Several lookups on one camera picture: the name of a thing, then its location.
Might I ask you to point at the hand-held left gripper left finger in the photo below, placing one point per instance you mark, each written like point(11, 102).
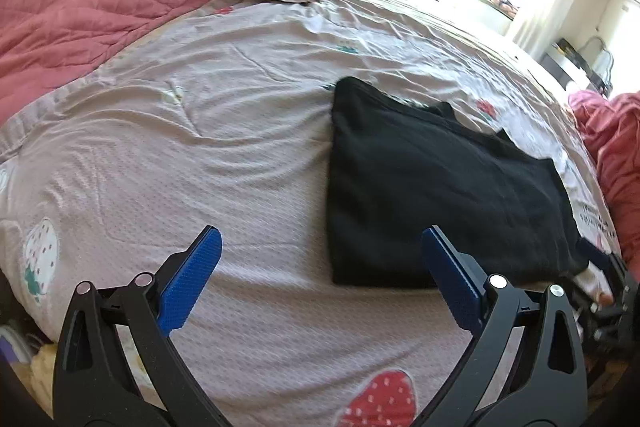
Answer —
point(192, 277)

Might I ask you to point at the black sweater with orange cuff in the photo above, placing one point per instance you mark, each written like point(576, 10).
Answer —
point(425, 187)

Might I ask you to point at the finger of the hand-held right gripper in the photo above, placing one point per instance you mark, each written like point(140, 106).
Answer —
point(597, 252)

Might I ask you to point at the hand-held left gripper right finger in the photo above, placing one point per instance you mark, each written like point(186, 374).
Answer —
point(450, 277)

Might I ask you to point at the pink crumpled blanket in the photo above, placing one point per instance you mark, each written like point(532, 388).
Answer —
point(617, 147)

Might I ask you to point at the black device on side table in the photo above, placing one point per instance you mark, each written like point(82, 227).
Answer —
point(575, 57)

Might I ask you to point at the lilac printed bed sheet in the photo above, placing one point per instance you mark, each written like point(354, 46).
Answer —
point(225, 132)

